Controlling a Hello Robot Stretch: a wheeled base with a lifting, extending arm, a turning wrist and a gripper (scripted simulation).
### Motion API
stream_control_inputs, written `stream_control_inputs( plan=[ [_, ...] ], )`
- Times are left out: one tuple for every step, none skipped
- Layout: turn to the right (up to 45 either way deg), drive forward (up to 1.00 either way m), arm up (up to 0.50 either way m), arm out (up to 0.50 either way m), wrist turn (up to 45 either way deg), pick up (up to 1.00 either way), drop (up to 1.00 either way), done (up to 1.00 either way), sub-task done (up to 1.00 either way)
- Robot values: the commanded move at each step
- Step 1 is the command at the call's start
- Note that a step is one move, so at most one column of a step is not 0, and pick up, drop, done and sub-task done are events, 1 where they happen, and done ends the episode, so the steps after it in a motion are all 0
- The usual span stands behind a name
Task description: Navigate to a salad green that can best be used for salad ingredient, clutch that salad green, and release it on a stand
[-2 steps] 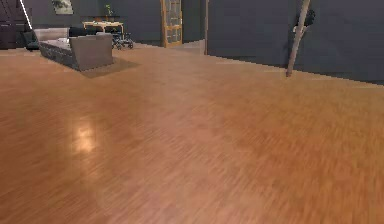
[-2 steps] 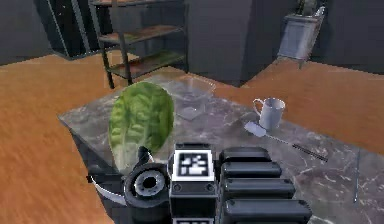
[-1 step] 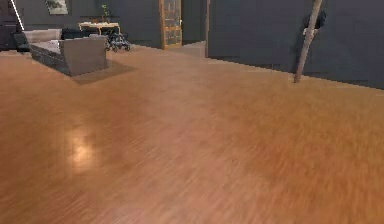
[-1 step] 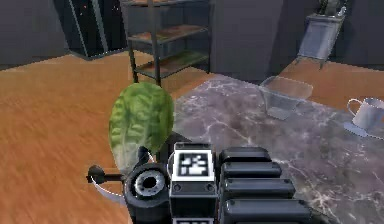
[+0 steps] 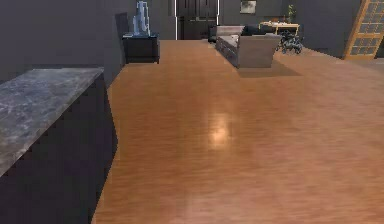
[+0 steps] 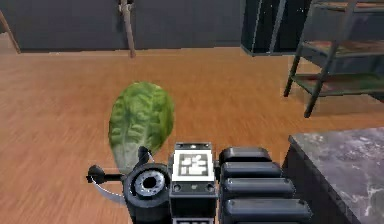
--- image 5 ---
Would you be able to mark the black side table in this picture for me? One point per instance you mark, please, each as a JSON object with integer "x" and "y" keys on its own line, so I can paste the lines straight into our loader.
{"x": 140, "y": 48}

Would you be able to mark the grey sofa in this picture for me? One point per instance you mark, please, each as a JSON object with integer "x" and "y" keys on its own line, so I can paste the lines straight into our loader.
{"x": 253, "y": 48}

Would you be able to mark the dark double door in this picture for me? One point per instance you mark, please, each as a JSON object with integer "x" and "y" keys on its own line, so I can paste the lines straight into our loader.
{"x": 196, "y": 20}

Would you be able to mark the black cushion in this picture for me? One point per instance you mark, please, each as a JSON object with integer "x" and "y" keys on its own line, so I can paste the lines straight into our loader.
{"x": 253, "y": 30}

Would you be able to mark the pale blue glass sculpture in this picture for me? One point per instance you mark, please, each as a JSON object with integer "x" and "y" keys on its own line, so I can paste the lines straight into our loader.
{"x": 141, "y": 20}

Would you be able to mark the yellow wooden desk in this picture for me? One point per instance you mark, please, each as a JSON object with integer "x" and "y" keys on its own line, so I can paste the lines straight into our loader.
{"x": 280, "y": 26}

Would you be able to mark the green house plant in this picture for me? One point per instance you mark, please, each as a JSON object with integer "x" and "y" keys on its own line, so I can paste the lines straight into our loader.
{"x": 291, "y": 13}

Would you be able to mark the black counter with marble top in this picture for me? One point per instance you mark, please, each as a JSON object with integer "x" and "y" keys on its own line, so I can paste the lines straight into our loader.
{"x": 50, "y": 133}

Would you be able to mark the wooden lattice door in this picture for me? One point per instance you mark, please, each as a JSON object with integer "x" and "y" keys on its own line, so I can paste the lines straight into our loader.
{"x": 365, "y": 30}

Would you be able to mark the framed wall picture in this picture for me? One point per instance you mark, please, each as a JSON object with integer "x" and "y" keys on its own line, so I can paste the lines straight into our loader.
{"x": 248, "y": 6}

